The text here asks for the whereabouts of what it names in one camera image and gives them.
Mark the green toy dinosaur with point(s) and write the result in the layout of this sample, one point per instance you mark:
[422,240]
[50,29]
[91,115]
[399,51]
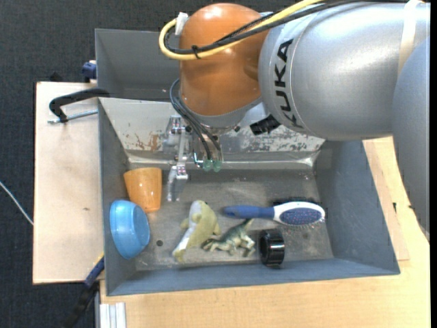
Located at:
[235,238]

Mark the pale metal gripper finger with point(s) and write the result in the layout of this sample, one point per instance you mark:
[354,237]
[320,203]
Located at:
[175,183]
[172,138]

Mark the pale wood flat board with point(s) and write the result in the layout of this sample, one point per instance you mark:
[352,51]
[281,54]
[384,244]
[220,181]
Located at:
[66,183]

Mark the yellow-green plush toy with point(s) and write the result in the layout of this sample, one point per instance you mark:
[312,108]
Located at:
[199,227]

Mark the blue plastic bowl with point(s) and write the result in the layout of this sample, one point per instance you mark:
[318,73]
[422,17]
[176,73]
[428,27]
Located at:
[128,229]

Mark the grey metal bin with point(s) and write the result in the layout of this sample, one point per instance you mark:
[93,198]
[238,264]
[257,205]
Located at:
[351,197]

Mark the blue and white hairbrush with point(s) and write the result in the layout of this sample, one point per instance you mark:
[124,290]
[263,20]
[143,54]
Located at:
[297,214]

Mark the orange plastic cup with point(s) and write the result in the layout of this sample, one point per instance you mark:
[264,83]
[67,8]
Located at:
[145,186]

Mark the black round cap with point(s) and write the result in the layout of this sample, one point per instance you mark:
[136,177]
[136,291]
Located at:
[272,248]

